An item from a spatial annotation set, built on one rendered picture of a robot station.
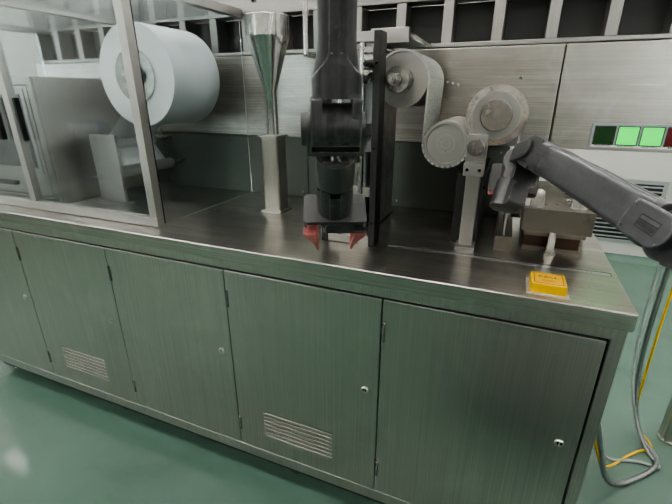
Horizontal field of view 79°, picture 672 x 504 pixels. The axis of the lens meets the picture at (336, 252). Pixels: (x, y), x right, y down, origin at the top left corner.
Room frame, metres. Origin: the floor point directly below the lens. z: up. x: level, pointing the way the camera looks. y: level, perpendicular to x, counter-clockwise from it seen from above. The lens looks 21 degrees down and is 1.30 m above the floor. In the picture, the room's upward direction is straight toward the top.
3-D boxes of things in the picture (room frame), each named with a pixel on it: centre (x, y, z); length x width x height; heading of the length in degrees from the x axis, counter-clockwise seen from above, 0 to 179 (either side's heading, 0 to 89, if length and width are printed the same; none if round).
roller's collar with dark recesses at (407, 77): (1.16, -0.17, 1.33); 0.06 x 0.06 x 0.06; 68
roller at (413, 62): (1.30, -0.23, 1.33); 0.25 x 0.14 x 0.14; 158
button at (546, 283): (0.81, -0.46, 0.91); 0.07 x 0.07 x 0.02; 68
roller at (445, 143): (1.24, -0.34, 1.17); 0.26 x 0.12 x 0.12; 158
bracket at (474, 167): (1.06, -0.36, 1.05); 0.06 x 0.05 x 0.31; 158
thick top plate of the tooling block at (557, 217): (1.16, -0.63, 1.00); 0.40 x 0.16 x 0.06; 158
